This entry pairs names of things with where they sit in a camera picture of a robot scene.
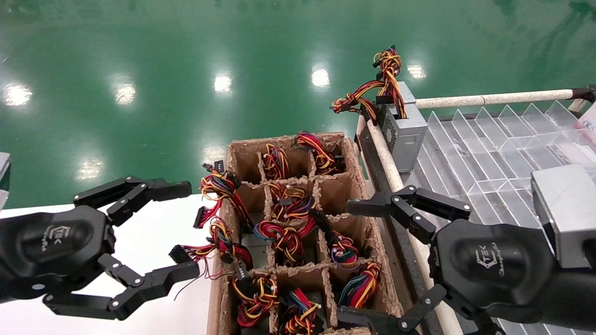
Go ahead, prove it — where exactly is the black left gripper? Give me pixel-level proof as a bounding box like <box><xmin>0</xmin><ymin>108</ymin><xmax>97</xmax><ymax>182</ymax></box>
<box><xmin>0</xmin><ymin>176</ymin><xmax>200</xmax><ymax>322</ymax></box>

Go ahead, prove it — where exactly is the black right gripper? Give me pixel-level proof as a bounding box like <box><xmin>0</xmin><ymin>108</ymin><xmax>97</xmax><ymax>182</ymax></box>
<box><xmin>336</xmin><ymin>185</ymin><xmax>596</xmax><ymax>335</ymax></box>

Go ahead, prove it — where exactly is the power supply with coloured cables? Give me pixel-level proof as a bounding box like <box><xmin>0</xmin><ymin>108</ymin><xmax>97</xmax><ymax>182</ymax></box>
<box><xmin>292</xmin><ymin>131</ymin><xmax>347</xmax><ymax>176</ymax></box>
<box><xmin>338</xmin><ymin>262</ymin><xmax>382</xmax><ymax>326</ymax></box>
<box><xmin>193</xmin><ymin>161</ymin><xmax>254</xmax><ymax>233</ymax></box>
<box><xmin>310</xmin><ymin>209</ymin><xmax>360</xmax><ymax>268</ymax></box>
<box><xmin>332</xmin><ymin>45</ymin><xmax>429</xmax><ymax>174</ymax></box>
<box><xmin>268</xmin><ymin>182</ymin><xmax>317</xmax><ymax>223</ymax></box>
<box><xmin>231</xmin><ymin>275</ymin><xmax>280</xmax><ymax>328</ymax></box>
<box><xmin>278</xmin><ymin>288</ymin><xmax>324</xmax><ymax>335</ymax></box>

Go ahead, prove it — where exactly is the brown cardboard divider box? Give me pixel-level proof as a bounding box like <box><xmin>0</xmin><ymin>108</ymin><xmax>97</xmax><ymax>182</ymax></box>
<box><xmin>207</xmin><ymin>132</ymin><xmax>406</xmax><ymax>335</ymax></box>

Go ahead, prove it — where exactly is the beige cart pipe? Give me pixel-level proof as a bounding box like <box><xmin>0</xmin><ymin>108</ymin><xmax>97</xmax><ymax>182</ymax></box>
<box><xmin>356</xmin><ymin>114</ymin><xmax>464</xmax><ymax>335</ymax></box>
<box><xmin>414</xmin><ymin>88</ymin><xmax>576</xmax><ymax>110</ymax></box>

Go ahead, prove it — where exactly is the clear plastic divider tray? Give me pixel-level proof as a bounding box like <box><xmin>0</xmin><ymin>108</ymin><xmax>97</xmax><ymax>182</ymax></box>
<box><xmin>403</xmin><ymin>100</ymin><xmax>596</xmax><ymax>335</ymax></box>

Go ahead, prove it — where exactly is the black pipe joint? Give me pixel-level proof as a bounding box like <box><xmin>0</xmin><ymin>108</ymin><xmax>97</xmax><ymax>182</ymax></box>
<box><xmin>572</xmin><ymin>85</ymin><xmax>596</xmax><ymax>104</ymax></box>

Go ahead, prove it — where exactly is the wire bundle on box edge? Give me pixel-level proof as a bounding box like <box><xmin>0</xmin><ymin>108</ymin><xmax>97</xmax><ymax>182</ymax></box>
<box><xmin>169</xmin><ymin>216</ymin><xmax>254</xmax><ymax>301</ymax></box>

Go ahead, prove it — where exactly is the black cart frame rail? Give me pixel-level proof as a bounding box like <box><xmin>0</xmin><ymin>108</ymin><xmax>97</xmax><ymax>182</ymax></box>
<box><xmin>356</xmin><ymin>116</ymin><xmax>436</xmax><ymax>335</ymax></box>

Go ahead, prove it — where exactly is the wire bundle centre cell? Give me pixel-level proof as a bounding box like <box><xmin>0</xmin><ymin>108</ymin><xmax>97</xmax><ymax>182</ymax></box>
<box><xmin>253</xmin><ymin>216</ymin><xmax>317</xmax><ymax>268</ymax></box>

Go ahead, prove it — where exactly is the wire bundle top-middle cell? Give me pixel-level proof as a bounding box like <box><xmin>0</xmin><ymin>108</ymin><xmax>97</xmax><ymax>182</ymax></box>
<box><xmin>262</xmin><ymin>143</ymin><xmax>290</xmax><ymax>181</ymax></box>

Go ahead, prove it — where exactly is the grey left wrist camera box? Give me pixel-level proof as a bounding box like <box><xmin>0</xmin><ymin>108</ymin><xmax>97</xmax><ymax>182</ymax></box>
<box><xmin>0</xmin><ymin>151</ymin><xmax>11</xmax><ymax>210</ymax></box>

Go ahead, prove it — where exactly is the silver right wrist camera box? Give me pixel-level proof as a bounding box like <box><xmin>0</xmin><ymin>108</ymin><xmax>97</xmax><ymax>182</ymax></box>
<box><xmin>531</xmin><ymin>163</ymin><xmax>596</xmax><ymax>270</ymax></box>

